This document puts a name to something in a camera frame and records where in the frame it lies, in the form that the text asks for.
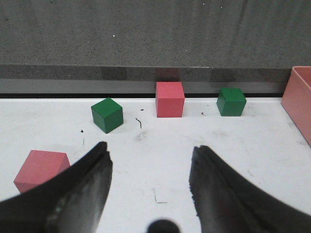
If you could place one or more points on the grey stone counter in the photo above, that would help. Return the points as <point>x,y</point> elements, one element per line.
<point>126,46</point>

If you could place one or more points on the green cube on left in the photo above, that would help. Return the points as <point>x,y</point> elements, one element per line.
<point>107,115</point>

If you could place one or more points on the pink cube at back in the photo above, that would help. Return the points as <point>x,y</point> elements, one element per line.
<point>169,99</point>

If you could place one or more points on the green cube near bin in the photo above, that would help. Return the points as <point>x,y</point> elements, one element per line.
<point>231,102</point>

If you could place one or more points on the pink cube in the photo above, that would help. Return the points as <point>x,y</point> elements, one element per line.
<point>39,167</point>
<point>169,99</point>

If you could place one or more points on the pink plastic bin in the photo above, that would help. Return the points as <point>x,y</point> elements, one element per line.
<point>296,99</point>

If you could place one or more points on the pink cube front left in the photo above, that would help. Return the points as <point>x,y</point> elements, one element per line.
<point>39,167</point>

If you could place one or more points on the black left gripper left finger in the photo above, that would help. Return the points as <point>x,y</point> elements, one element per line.
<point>71,202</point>

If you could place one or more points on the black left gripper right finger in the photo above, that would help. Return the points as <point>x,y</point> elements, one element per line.
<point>226,202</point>

